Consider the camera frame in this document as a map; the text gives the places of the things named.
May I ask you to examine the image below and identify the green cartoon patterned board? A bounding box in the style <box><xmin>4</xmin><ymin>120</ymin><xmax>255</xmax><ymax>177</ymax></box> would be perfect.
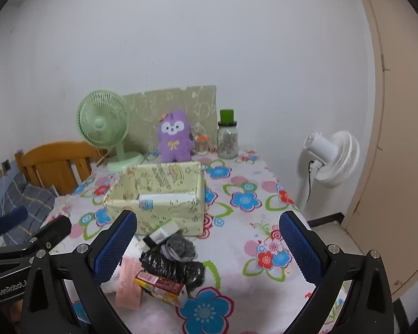
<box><xmin>122</xmin><ymin>84</ymin><xmax>217</xmax><ymax>154</ymax></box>

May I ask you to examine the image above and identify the black plastic bag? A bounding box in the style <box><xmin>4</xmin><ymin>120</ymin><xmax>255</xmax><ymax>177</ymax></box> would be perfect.
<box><xmin>139</xmin><ymin>249</ymin><xmax>205</xmax><ymax>291</ymax></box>

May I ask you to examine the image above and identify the beige door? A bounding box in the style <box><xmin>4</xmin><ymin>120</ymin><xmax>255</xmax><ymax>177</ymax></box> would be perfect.
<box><xmin>345</xmin><ymin>0</ymin><xmax>418</xmax><ymax>303</ymax></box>

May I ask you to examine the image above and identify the purple plush toy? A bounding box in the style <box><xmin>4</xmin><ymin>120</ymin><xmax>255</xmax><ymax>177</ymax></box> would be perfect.
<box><xmin>157</xmin><ymin>109</ymin><xmax>196</xmax><ymax>163</ymax></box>

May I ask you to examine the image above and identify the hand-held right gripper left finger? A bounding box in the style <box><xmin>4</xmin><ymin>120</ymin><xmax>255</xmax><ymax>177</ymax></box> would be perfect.
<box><xmin>21</xmin><ymin>210</ymin><xmax>138</xmax><ymax>334</ymax></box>

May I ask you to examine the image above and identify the grey sock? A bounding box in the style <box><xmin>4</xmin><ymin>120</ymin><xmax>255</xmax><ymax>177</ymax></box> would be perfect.
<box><xmin>162</xmin><ymin>234</ymin><xmax>199</xmax><ymax>262</ymax></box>

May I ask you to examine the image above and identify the small toothpick jar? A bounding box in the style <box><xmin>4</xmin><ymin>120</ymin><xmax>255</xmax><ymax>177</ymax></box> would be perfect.
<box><xmin>194</xmin><ymin>134</ymin><xmax>210</xmax><ymax>155</ymax></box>

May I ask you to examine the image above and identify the white standing fan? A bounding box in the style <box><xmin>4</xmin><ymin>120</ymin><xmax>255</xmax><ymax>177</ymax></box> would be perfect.
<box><xmin>297</xmin><ymin>130</ymin><xmax>360</xmax><ymax>213</ymax></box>

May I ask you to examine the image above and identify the blue plaid pillow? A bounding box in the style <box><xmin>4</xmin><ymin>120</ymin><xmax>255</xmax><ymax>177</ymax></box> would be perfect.
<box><xmin>0</xmin><ymin>173</ymin><xmax>56</xmax><ymax>247</ymax></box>

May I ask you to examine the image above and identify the pink packet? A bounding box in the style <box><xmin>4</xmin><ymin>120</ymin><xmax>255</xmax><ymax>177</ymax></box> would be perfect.
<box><xmin>116</xmin><ymin>256</ymin><xmax>143</xmax><ymax>310</ymax></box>

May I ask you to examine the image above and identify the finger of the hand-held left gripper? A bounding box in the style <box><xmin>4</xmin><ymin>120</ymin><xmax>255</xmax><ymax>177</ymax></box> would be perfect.
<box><xmin>0</xmin><ymin>206</ymin><xmax>29</xmax><ymax>247</ymax></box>
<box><xmin>0</xmin><ymin>215</ymin><xmax>72</xmax><ymax>268</ymax></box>

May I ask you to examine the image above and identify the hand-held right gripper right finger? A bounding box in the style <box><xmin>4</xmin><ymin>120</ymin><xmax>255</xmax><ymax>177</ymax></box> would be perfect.
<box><xmin>279</xmin><ymin>210</ymin><xmax>394</xmax><ymax>334</ymax></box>

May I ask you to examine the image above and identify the red yellow packet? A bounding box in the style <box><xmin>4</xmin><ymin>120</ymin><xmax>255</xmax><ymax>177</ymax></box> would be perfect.
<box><xmin>135</xmin><ymin>272</ymin><xmax>188</xmax><ymax>307</ymax></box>

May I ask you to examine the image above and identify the black fan cable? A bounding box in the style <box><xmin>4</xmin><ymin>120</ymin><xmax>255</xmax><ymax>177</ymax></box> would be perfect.
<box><xmin>306</xmin><ymin>160</ymin><xmax>318</xmax><ymax>205</ymax></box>

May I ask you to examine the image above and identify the yellow cartoon fabric storage box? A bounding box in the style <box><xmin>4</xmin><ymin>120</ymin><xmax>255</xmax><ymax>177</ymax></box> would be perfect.
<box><xmin>103</xmin><ymin>162</ymin><xmax>207</xmax><ymax>238</ymax></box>

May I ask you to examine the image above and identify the green desk fan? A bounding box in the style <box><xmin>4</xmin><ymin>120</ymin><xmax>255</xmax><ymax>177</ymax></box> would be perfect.
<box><xmin>77</xmin><ymin>90</ymin><xmax>145</xmax><ymax>173</ymax></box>

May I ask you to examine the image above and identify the green juice carton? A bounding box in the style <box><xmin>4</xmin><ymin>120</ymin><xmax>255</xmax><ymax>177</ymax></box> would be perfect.
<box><xmin>143</xmin><ymin>221</ymin><xmax>182</xmax><ymax>252</ymax></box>

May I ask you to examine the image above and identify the glass jar with green lid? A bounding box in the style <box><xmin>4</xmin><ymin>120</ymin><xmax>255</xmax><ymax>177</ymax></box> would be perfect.
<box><xmin>217</xmin><ymin>109</ymin><xmax>239</xmax><ymax>159</ymax></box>

